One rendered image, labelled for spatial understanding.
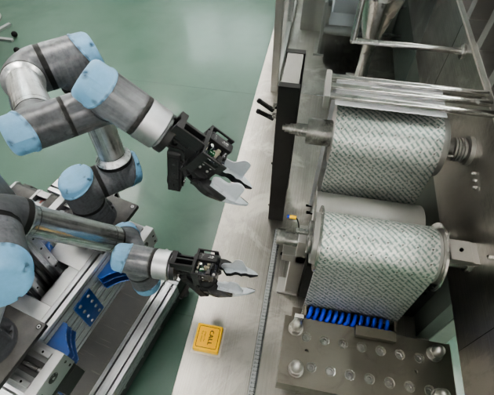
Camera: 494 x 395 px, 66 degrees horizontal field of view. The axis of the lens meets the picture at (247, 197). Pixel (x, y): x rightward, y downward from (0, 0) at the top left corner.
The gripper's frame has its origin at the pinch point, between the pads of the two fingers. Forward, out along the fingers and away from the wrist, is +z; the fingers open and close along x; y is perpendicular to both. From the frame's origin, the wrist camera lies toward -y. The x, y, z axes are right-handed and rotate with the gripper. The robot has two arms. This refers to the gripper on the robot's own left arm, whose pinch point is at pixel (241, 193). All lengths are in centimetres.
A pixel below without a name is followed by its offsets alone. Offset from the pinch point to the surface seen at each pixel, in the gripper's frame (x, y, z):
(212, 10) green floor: 340, -170, 11
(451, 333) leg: 7, -8, 97
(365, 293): -5.9, 2.1, 37.2
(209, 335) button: -15.3, -38.4, 24.0
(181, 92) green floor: 201, -165, 18
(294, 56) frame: 40.2, 8.5, -0.2
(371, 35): 69, 16, 21
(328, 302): -5.9, -9.1, 37.4
